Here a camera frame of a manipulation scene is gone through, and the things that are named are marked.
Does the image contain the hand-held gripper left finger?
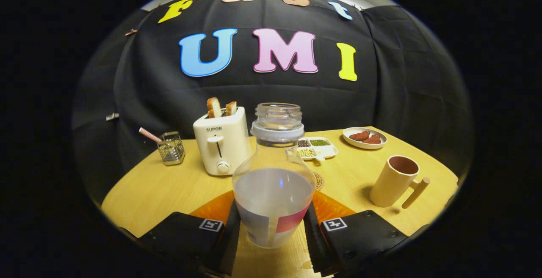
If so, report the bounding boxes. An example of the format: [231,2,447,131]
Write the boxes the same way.
[138,190,242,276]

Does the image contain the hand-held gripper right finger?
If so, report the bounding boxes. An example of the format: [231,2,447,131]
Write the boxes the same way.
[303,190,409,278]

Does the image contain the clear juice bottle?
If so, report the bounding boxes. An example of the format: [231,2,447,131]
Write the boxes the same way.
[232,102,317,249]

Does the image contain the cream cup with wooden handle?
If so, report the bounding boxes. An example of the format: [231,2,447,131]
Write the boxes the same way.
[369,155,431,209]

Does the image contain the wooden table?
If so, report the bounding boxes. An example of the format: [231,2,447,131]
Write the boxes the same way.
[101,127,459,278]

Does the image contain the white divided dish with beans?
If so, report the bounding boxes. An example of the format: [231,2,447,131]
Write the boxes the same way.
[296,137,339,162]

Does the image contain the white toaster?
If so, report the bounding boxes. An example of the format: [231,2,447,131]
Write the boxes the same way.
[193,107,252,176]

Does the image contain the round white plate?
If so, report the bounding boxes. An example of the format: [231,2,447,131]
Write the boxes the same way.
[342,127,388,150]

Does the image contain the metal mesh holder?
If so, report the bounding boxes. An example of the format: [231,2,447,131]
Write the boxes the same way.
[157,131,186,166]

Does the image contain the striped paper straw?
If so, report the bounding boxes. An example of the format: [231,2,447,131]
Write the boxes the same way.
[139,127,163,144]

